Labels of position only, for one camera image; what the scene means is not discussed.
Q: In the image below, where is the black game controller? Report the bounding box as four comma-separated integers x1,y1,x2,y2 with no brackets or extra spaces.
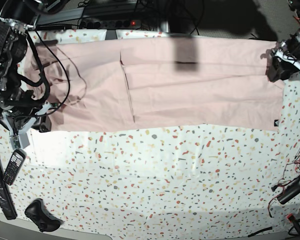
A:
24,198,63,233

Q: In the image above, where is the black remote control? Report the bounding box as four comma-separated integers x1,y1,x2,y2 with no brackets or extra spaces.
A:
3,149,27,186

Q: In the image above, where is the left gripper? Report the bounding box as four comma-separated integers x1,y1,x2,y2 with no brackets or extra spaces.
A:
266,32,300,82

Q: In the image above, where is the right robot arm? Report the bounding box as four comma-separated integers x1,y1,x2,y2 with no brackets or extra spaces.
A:
0,0,68,150

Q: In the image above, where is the red and black wire bundle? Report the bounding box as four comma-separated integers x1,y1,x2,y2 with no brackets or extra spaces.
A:
267,146,300,218

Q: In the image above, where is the black cylindrical device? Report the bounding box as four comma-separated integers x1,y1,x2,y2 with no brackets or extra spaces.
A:
277,175,300,205

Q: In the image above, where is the red black clamp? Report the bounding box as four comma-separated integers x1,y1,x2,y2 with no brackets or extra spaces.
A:
287,213,300,237

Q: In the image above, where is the long black bar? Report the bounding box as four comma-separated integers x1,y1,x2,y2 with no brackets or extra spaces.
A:
0,161,18,220

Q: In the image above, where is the black cable on table edge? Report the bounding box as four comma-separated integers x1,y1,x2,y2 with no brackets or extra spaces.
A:
246,226,273,238

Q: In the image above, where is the power strip with red light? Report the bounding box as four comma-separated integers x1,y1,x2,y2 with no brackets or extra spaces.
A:
79,18,142,30

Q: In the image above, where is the pink T-shirt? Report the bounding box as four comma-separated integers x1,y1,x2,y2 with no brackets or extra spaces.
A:
36,37,285,132

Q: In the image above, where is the grey table clamp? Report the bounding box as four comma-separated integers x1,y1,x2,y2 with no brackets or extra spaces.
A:
105,30,118,40

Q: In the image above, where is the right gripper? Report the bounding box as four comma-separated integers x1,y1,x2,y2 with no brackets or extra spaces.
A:
0,89,52,149

